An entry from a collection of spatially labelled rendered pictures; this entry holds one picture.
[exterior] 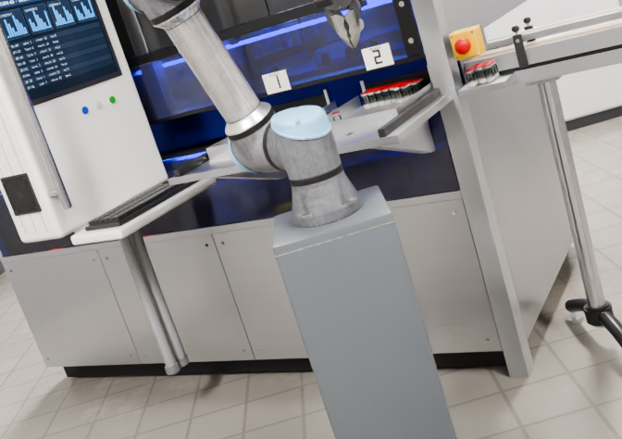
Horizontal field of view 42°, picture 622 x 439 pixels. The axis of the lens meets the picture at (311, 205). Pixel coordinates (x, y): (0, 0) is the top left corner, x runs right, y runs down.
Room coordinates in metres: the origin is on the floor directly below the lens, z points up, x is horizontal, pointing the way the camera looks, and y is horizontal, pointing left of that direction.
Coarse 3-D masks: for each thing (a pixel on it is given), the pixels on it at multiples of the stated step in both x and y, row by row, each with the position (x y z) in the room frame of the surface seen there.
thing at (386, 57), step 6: (366, 48) 2.26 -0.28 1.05; (372, 48) 2.25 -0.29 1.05; (378, 48) 2.24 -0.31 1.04; (384, 48) 2.23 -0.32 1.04; (366, 54) 2.26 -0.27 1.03; (372, 54) 2.25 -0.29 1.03; (378, 54) 2.24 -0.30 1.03; (384, 54) 2.23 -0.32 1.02; (390, 54) 2.22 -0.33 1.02; (366, 60) 2.26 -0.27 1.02; (372, 60) 2.25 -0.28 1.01; (378, 60) 2.25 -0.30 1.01; (384, 60) 2.24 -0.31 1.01; (390, 60) 2.23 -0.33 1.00; (366, 66) 2.27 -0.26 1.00; (372, 66) 2.26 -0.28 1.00; (378, 66) 2.25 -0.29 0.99; (384, 66) 2.24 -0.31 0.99
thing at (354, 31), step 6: (348, 12) 1.96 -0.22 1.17; (354, 12) 1.95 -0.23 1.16; (348, 18) 1.96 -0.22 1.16; (354, 18) 1.96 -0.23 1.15; (354, 24) 1.96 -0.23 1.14; (360, 24) 1.99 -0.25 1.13; (354, 30) 1.96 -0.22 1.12; (360, 30) 1.99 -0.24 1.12; (354, 36) 1.96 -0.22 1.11; (354, 42) 1.97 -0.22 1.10
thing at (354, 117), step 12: (432, 84) 2.19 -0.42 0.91; (420, 96) 2.10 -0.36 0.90; (336, 108) 2.25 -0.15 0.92; (348, 108) 2.31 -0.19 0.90; (360, 108) 2.34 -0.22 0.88; (372, 108) 2.27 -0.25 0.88; (384, 108) 2.21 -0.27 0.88; (396, 108) 1.96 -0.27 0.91; (336, 120) 2.05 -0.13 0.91; (348, 120) 2.03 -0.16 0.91; (360, 120) 2.01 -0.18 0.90; (372, 120) 1.99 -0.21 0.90; (384, 120) 1.98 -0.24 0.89; (336, 132) 2.05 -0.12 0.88
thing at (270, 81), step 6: (276, 72) 2.42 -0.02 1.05; (282, 72) 2.41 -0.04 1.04; (264, 78) 2.45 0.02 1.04; (270, 78) 2.43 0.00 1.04; (276, 78) 2.42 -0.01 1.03; (282, 78) 2.41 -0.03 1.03; (270, 84) 2.44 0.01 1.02; (276, 84) 2.43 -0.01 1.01; (282, 84) 2.42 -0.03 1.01; (288, 84) 2.41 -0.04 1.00; (270, 90) 2.44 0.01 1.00; (276, 90) 2.43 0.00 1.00; (282, 90) 2.42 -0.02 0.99
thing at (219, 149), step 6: (324, 108) 2.36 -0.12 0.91; (330, 108) 2.39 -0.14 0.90; (216, 144) 2.31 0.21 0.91; (222, 144) 2.25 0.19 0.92; (228, 144) 2.23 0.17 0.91; (210, 150) 2.27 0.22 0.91; (216, 150) 2.26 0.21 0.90; (222, 150) 2.25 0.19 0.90; (210, 156) 2.27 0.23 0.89; (216, 156) 2.26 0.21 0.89; (222, 156) 2.25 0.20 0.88; (228, 156) 2.24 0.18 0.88
